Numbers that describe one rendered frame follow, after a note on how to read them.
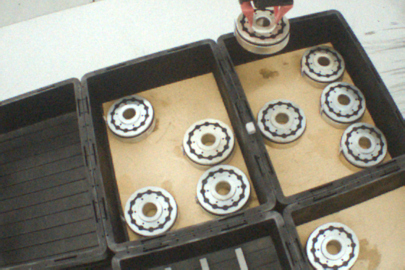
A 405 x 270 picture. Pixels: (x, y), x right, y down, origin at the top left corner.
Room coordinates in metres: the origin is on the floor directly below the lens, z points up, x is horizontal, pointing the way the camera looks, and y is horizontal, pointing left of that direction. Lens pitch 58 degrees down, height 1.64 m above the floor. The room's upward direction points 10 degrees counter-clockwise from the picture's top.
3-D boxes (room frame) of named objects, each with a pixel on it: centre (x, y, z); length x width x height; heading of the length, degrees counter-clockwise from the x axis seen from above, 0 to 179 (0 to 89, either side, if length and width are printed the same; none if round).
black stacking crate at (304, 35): (0.46, -0.23, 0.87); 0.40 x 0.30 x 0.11; 7
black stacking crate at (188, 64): (0.42, 0.07, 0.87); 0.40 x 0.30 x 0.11; 7
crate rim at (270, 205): (0.42, 0.07, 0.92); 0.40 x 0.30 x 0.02; 7
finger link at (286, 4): (0.57, -0.16, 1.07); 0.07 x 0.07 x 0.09; 0
